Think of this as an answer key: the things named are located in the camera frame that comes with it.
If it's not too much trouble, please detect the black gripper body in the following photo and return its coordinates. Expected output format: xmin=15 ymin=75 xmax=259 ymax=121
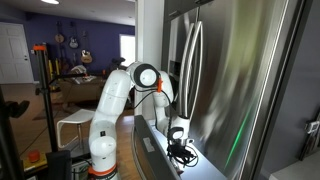
xmin=167 ymin=127 xmax=195 ymax=166

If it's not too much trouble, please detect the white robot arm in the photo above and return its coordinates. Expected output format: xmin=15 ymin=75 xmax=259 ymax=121
xmin=88 ymin=62 xmax=196 ymax=180

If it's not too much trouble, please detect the grey freezer drawer front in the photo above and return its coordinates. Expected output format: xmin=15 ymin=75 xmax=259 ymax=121
xmin=132 ymin=115 xmax=169 ymax=180

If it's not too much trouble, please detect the stainless steel refrigerator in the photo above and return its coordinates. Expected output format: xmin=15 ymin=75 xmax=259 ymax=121
xmin=162 ymin=0 xmax=314 ymax=180

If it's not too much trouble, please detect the silver control panel label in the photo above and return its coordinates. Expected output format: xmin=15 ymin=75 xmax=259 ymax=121
xmin=143 ymin=137 xmax=155 ymax=153

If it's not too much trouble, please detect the white stool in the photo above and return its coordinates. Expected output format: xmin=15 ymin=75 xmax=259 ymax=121
xmin=56 ymin=109 xmax=94 ymax=148

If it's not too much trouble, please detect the bright window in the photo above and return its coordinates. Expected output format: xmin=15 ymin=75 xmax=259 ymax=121
xmin=120 ymin=34 xmax=135 ymax=66

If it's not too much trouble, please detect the beige sofa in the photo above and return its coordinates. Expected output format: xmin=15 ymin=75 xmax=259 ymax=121
xmin=59 ymin=77 xmax=105 ymax=103

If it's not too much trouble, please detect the red emergency stop button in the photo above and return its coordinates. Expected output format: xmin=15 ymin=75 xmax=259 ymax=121
xmin=28 ymin=150 xmax=40 ymax=163

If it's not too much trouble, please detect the black tripod stand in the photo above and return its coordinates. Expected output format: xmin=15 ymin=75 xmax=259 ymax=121
xmin=33 ymin=44 xmax=86 ymax=157

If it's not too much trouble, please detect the white door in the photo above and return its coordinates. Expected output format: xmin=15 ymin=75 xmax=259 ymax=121
xmin=0 ymin=23 xmax=34 ymax=84

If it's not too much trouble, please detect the ceiling light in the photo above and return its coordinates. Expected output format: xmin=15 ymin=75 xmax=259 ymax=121
xmin=41 ymin=0 xmax=59 ymax=5

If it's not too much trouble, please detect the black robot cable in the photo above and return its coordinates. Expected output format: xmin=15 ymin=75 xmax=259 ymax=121
xmin=133 ymin=87 xmax=173 ymax=134

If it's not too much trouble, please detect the left refrigerator door handle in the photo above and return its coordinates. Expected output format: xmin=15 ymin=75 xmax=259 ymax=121
xmin=179 ymin=23 xmax=195 ymax=118

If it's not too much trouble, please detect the refrigerator door handle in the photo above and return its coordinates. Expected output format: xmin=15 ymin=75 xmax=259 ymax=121
xmin=186 ymin=21 xmax=203 ymax=119
xmin=179 ymin=23 xmax=195 ymax=118

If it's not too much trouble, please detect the right refrigerator door handle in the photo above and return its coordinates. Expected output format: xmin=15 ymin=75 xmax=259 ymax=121
xmin=186 ymin=21 xmax=203 ymax=119

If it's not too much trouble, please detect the acoustic guitar on wall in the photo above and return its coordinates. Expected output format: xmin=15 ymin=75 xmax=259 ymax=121
xmin=81 ymin=31 xmax=92 ymax=64

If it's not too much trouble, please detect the dark electric guitar on wall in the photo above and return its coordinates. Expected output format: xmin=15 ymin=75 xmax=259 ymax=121
xmin=69 ymin=22 xmax=79 ymax=49

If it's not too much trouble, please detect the banjo on wall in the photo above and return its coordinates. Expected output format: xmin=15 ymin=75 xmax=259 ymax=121
xmin=55 ymin=21 xmax=65 ymax=43

